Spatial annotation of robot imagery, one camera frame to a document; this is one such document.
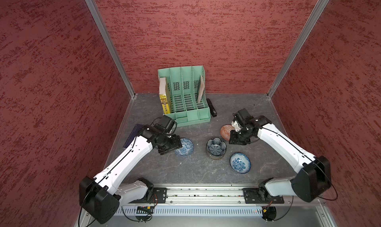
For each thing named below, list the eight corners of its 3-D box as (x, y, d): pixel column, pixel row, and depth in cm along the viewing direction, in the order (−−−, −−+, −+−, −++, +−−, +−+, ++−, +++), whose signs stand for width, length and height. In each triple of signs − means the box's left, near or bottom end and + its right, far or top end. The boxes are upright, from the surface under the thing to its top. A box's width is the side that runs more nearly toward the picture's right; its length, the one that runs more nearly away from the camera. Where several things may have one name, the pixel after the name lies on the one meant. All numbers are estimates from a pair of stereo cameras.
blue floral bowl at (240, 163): (231, 173, 83) (233, 171, 79) (228, 155, 90) (230, 152, 86) (250, 173, 83) (253, 171, 80) (246, 155, 90) (248, 152, 86)
